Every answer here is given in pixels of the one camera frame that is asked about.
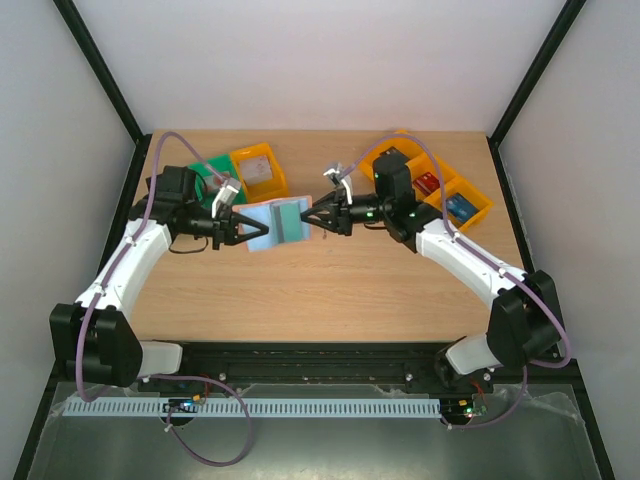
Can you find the yellow bin with blue cards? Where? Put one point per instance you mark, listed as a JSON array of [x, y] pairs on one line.
[[482, 202]]

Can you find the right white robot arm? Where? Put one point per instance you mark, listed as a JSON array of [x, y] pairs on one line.
[[524, 310]]

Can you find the left yellow bin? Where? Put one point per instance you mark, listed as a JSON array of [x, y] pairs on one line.
[[273, 189]]

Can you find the blue card stack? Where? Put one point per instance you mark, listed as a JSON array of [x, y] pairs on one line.
[[461, 209]]

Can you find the beige card stack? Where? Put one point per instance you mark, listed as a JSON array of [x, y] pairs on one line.
[[256, 170]]

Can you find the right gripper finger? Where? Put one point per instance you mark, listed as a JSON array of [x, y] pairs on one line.
[[326, 220], [329, 204]]

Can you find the dark grey card stack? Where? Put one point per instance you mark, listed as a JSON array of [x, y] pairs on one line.
[[393, 151]]

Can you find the red patterned card stack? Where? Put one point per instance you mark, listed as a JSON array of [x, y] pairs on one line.
[[214, 182]]

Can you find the yellow bin with red cards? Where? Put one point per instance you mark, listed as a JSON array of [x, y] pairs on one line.
[[423, 163]]

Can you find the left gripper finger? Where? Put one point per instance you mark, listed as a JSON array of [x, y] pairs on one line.
[[237, 238], [246, 225]]

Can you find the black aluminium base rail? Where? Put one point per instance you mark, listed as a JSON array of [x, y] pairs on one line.
[[410, 367]]

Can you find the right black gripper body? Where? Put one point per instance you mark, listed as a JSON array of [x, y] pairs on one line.
[[343, 216]]

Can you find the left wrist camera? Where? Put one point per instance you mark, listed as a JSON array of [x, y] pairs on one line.
[[225, 196]]

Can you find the green bin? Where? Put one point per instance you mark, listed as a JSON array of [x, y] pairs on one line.
[[214, 165]]

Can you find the teal credit card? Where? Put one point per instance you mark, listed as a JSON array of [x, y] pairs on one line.
[[287, 222]]

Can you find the white slotted cable duct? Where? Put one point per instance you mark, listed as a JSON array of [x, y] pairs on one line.
[[256, 408]]

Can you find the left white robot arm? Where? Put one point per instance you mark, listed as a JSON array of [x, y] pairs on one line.
[[92, 337]]

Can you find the yellow bin with dark cards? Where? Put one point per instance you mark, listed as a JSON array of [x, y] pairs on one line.
[[416, 153]]

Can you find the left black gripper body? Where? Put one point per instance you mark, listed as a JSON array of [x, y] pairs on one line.
[[221, 232]]

